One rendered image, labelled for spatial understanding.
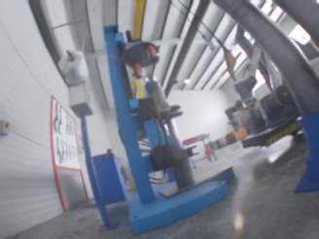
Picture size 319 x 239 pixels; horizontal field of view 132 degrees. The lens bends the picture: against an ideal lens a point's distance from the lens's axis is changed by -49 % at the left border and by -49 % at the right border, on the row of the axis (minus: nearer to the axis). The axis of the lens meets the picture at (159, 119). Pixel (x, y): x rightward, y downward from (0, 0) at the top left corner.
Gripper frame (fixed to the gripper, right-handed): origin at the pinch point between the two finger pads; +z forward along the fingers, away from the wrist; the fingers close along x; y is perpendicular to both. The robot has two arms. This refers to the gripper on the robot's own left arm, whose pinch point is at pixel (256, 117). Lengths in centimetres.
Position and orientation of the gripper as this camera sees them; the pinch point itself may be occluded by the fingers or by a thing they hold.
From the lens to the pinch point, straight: 143.4
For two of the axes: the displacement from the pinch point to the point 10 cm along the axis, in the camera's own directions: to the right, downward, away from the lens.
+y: -8.9, 3.8, 2.3
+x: -3.3, -2.1, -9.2
